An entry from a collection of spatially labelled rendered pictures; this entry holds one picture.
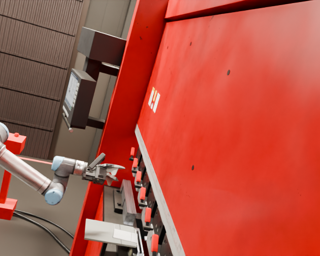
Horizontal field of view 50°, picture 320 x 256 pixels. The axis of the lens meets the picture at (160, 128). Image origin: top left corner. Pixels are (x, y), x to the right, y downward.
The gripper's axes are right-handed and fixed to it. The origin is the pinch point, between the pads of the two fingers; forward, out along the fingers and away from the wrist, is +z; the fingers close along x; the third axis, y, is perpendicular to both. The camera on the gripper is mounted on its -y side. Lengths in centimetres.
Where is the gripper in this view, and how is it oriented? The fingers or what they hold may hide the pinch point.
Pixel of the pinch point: (122, 173)
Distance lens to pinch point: 182.0
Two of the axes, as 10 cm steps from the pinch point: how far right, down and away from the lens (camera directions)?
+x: 3.2, -5.4, -7.8
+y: -0.6, 8.0, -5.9
